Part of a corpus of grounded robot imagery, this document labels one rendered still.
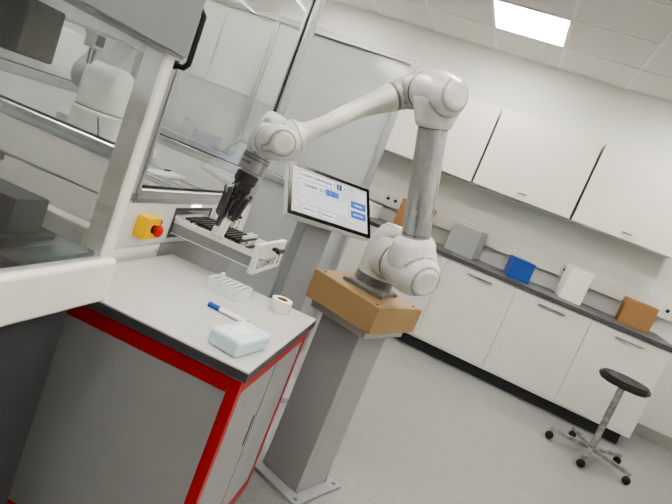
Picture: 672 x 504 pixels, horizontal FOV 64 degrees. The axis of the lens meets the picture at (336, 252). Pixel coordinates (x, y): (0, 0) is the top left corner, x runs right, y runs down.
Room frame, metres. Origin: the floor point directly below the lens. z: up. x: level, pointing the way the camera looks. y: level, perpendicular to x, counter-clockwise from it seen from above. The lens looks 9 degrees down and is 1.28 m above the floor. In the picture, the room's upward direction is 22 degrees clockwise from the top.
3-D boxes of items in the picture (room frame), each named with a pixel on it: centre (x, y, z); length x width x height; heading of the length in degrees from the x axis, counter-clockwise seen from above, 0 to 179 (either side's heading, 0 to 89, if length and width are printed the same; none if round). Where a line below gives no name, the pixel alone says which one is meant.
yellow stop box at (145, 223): (1.67, 0.58, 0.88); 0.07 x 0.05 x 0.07; 170
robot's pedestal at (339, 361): (2.10, -0.18, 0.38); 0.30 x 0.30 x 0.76; 54
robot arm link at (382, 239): (2.09, -0.19, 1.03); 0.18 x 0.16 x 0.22; 27
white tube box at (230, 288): (1.69, 0.28, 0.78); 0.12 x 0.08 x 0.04; 78
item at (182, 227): (1.97, 0.43, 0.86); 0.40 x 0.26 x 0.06; 80
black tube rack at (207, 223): (1.97, 0.42, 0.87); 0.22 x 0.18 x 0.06; 80
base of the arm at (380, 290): (2.12, -0.19, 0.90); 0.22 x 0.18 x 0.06; 154
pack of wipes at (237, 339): (1.31, 0.15, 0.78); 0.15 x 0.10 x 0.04; 158
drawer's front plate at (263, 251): (1.94, 0.23, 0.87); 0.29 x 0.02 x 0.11; 170
